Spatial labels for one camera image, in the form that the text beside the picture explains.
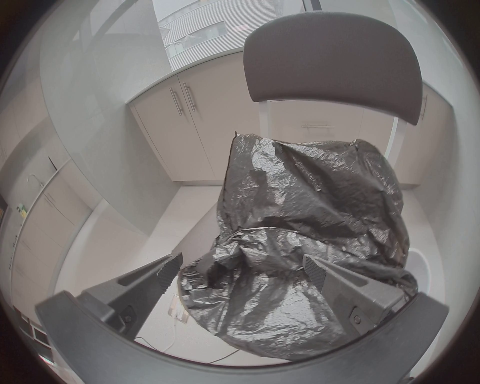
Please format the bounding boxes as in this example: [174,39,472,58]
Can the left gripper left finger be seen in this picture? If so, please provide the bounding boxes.
[80,252,184,341]

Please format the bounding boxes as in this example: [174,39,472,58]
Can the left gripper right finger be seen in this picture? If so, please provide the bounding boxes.
[302,254,410,337]

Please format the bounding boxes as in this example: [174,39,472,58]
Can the black plastic bag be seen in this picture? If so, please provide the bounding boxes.
[176,131,419,363]

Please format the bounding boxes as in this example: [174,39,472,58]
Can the grey white chair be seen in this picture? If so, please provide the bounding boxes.
[242,10,424,166]

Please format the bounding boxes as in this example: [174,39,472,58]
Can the window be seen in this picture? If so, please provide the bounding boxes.
[152,0,323,72]

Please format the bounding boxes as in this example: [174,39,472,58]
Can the beige cabinet with bar handles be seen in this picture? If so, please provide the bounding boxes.
[127,49,456,188]

